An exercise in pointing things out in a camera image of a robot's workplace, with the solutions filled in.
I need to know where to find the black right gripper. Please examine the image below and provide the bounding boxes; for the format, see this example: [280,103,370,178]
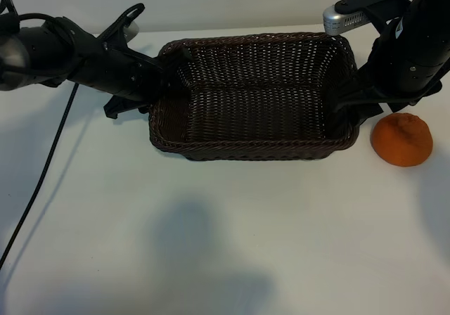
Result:
[333,22,450,125]

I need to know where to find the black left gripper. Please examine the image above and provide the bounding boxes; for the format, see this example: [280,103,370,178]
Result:
[75,42,193,121]

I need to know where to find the orange tangerine fruit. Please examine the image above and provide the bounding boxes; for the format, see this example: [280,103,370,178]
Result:
[371,112,433,167]

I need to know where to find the dark brown wicker basket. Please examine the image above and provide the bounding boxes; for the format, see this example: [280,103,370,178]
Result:
[148,32,360,162]

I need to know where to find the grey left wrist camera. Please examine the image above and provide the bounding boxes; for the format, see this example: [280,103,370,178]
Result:
[122,19,141,44]

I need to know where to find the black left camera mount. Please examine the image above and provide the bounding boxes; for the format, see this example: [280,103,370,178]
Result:
[94,2,146,49]

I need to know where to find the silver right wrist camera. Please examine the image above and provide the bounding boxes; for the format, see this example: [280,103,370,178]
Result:
[323,2,371,34]

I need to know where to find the black braided hanging cable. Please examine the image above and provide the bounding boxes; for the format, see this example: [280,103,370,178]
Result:
[0,82,81,270]

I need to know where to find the smooth black arm cable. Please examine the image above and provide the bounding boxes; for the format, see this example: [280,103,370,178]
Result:
[17,11,89,70]

